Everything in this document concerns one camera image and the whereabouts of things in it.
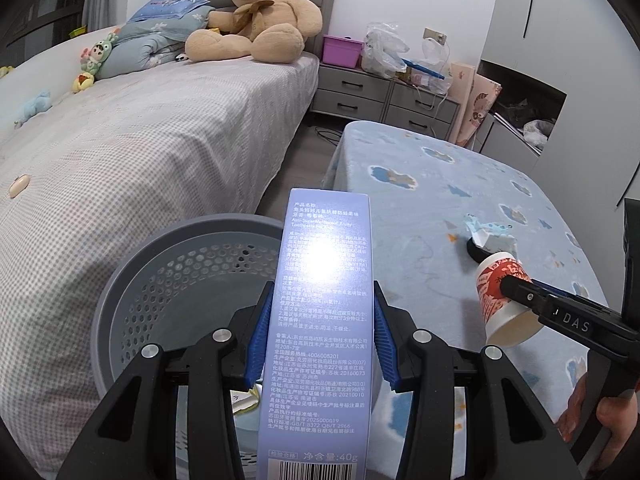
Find clear plastic bag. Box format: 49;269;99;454
361;22;410;79
411;38;452;96

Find yellow plush toy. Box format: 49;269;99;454
0;66;13;78

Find purple plastic storage box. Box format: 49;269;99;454
322;35;363;68

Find blue stick tool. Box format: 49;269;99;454
401;58;445;80

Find small beige oval object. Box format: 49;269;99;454
9;174;30;200

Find grey perforated trash basket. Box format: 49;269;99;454
91;214;283;479

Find clear plastic bag right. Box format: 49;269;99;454
411;38;452;96

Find purple toothpaste box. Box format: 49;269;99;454
256;188;374;480

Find pink cartoon boards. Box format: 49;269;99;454
447;63;502;148

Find light blue patterned table blanket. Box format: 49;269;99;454
323;122;606;479

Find clear plastic bag left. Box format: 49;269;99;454
361;22;410;79

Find blue patterned pillow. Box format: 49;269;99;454
128;0;209;23

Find black elastic band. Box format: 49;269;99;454
466;237;491;264

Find grey drawer nightstand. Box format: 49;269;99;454
310;64;460;140

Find person's right hand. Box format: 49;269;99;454
555;374;640;470

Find light blue plush toy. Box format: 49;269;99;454
14;90;52;128

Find grey checked bed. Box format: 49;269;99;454
1;40;319;477

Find red white paper cup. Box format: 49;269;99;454
475;252;542;348

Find small green doll toy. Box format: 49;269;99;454
72;29;119;93

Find light blue wipes packet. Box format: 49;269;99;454
464;214;518;257

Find green white medicine box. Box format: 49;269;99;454
230;384;262;416

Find large tan teddy bear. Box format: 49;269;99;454
184;0;323;64

